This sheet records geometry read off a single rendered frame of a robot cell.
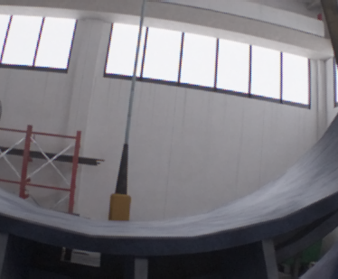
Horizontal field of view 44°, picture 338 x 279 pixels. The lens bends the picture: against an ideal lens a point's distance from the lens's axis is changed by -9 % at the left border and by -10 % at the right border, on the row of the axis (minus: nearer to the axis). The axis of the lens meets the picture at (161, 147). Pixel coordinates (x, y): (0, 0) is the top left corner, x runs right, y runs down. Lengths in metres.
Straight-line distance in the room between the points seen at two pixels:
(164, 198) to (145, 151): 1.28
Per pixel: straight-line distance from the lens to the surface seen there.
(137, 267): 0.79
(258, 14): 12.76
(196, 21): 12.06
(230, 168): 12.08
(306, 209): 0.85
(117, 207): 1.77
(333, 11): 1.79
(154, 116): 11.81
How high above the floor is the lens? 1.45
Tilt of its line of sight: 8 degrees up
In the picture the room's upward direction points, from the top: 6 degrees clockwise
